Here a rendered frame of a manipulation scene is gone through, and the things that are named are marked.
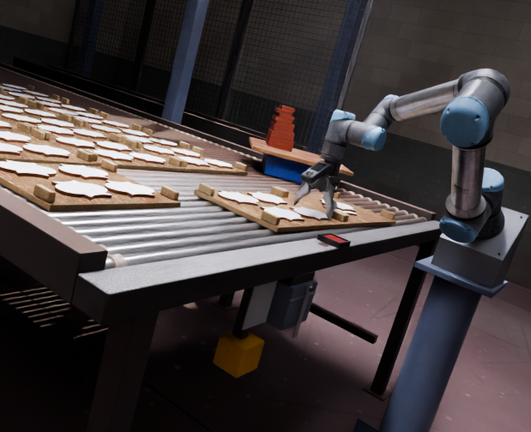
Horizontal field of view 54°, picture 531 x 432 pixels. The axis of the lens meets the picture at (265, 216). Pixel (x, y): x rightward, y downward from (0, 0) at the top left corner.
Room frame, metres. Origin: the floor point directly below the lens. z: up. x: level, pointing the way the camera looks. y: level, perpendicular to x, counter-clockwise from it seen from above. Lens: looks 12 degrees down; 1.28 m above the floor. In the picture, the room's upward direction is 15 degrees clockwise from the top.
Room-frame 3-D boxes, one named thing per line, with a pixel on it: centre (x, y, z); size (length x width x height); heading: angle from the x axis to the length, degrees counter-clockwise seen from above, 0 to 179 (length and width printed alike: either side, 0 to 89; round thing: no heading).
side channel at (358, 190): (3.63, 0.92, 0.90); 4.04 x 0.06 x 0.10; 58
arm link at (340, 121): (1.77, -0.16, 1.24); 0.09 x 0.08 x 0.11; 55
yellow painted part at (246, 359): (1.20, -0.03, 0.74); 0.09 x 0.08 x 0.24; 148
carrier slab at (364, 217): (2.05, -0.26, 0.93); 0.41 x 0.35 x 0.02; 144
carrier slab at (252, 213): (1.72, -0.02, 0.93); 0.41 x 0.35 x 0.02; 145
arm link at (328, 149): (1.77, -0.16, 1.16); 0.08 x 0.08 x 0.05
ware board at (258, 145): (2.75, -0.08, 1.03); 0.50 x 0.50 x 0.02; 7
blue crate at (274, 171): (2.68, -0.07, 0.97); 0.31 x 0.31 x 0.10; 7
